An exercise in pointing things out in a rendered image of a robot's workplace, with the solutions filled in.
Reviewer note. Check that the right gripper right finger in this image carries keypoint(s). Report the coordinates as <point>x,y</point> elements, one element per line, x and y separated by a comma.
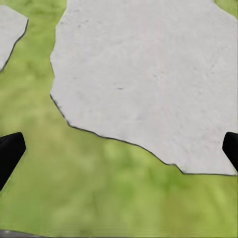
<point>230,148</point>

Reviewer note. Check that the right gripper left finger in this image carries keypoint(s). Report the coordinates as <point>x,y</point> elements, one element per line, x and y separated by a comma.
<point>12,147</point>

